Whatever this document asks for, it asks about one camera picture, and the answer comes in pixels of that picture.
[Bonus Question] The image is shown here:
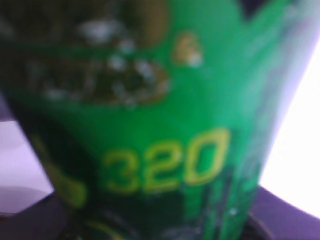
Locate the green soda bottle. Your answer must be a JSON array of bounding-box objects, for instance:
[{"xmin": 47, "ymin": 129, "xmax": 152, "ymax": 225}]
[{"xmin": 0, "ymin": 0, "xmax": 320, "ymax": 240}]

